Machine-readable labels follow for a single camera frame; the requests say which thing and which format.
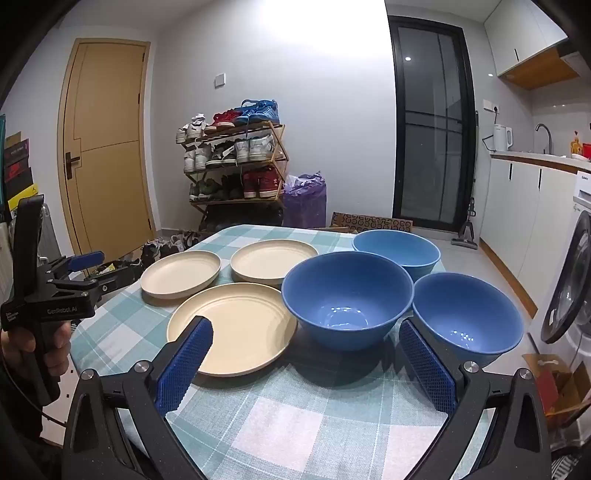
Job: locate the white washing machine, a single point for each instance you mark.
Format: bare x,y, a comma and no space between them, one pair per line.
570,286

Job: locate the blue bowl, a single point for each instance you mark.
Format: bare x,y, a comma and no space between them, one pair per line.
346,295
466,318
397,249

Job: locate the wooden shoe rack with shoes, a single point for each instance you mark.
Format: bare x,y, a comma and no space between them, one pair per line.
258,182

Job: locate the white electric kettle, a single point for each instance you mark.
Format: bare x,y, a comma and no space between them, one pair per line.
501,138

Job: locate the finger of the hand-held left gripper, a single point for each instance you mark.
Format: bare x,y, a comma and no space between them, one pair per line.
115,280
85,261

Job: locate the wall light switch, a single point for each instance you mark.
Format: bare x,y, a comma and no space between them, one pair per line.
219,80

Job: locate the wall socket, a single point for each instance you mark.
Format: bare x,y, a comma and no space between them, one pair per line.
488,105

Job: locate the stack of shoe boxes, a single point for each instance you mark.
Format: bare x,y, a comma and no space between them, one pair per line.
18,170

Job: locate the wooden door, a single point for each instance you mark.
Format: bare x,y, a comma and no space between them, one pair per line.
106,184

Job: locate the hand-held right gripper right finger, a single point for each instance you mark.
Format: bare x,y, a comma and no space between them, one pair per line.
427,369

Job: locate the person's left forearm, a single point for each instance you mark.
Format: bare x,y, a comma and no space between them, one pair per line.
18,438

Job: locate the cream round plate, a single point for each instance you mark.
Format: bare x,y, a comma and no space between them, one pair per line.
180,274
240,327
272,261

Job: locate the black framed glass door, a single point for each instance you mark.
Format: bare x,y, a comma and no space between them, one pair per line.
429,138

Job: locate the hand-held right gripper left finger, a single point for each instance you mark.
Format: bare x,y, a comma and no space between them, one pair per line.
184,364

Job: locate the red box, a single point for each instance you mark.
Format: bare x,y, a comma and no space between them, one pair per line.
586,152

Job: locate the group of shoes on floor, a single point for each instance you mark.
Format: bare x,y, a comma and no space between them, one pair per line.
171,244

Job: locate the yellow figure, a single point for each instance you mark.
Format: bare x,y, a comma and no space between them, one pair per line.
576,145

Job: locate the patterned cardboard box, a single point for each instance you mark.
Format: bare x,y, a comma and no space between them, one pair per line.
369,222

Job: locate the white wall cabinet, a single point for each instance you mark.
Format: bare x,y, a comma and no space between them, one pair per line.
521,37

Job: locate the purple plastic bag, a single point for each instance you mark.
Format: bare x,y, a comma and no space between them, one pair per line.
304,203

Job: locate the person's left hand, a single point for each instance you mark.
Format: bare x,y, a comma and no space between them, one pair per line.
18,348

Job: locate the white base cabinet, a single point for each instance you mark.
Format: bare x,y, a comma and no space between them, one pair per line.
521,212

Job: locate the teal checkered tablecloth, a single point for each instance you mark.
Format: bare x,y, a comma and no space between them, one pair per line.
295,415

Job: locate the chrome faucet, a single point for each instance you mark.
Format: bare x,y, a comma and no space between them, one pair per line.
547,134

